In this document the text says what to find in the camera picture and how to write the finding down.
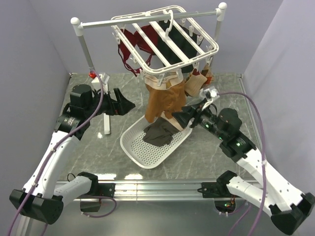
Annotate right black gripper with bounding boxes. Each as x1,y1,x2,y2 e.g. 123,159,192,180
172,97,227,140

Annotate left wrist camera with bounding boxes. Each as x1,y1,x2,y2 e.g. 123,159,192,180
88,70,110,91

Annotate white perforated laundry basket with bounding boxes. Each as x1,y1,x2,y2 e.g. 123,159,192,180
120,116,192,169

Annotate orange-brown underwear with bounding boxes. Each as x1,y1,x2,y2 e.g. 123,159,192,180
144,72,186,123

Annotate grey beige-banded underwear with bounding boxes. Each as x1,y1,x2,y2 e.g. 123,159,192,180
143,117,184,147

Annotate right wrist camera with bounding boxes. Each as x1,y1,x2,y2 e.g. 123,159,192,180
199,86,220,110

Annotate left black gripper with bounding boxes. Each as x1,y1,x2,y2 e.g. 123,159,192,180
85,88,135,118

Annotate black garment on hanger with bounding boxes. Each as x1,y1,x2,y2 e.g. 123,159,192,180
157,21,201,74

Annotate red bra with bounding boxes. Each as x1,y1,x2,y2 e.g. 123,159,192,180
117,24,160,76

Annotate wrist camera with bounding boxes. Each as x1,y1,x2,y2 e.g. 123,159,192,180
88,70,110,91
199,86,220,110

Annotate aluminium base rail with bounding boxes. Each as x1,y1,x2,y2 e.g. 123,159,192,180
55,179,259,202

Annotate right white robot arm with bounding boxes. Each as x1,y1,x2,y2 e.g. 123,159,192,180
172,104,315,236

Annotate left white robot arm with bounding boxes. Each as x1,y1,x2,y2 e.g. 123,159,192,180
9,84,135,225

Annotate silver drying rack stand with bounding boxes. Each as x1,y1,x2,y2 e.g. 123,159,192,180
70,2,227,84

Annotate beige argyle sock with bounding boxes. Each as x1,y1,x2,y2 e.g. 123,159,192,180
184,63,214,97

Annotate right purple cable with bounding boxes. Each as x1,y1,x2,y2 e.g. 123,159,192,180
218,91,268,236

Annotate white clip hanger frame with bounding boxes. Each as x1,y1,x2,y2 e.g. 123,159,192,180
112,5,219,80

